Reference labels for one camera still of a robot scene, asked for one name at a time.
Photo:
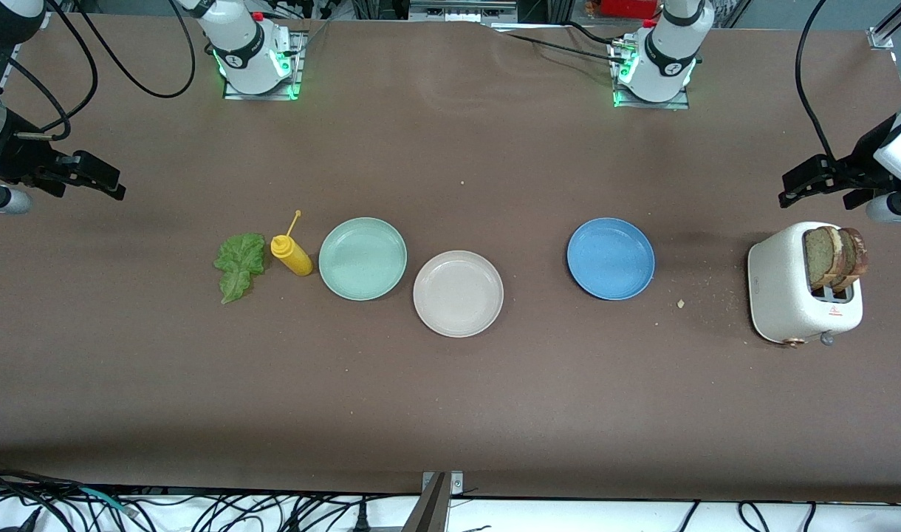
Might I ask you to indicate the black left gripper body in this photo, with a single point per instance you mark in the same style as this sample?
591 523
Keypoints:
862 157

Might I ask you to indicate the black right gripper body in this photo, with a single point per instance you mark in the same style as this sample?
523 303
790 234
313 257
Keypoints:
16 157

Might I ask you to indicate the toasted bread slice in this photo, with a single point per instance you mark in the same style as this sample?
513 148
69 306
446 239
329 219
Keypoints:
857 258
818 258

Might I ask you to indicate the green lettuce leaf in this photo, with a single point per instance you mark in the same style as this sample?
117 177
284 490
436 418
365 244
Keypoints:
240 266

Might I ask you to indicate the yellow squeeze sauce bottle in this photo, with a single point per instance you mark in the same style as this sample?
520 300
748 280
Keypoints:
294 255

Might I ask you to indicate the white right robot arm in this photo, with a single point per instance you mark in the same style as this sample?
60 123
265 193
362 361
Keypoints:
247 55

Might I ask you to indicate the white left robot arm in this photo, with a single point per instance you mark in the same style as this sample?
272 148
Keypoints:
668 59

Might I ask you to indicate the blue plate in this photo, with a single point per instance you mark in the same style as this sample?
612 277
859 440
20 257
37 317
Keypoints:
611 258

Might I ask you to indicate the mint green plate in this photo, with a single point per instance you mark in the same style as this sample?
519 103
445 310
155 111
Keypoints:
362 258

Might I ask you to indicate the beige plate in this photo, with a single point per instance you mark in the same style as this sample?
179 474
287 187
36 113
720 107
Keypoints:
458 294

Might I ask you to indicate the white two-slot toaster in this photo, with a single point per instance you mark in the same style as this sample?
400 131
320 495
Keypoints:
779 295

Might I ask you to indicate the red box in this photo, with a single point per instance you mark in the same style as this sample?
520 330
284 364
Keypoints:
628 7

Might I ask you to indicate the grey metal box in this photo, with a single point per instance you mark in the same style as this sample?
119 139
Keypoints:
461 9

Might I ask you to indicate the aluminium frame profile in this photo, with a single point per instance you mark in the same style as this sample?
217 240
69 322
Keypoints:
890 26
11 70

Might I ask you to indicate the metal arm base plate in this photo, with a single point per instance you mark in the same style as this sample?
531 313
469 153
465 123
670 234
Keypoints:
300 66
683 102

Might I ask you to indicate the metal table edge bracket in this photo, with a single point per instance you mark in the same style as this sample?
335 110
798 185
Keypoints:
432 502

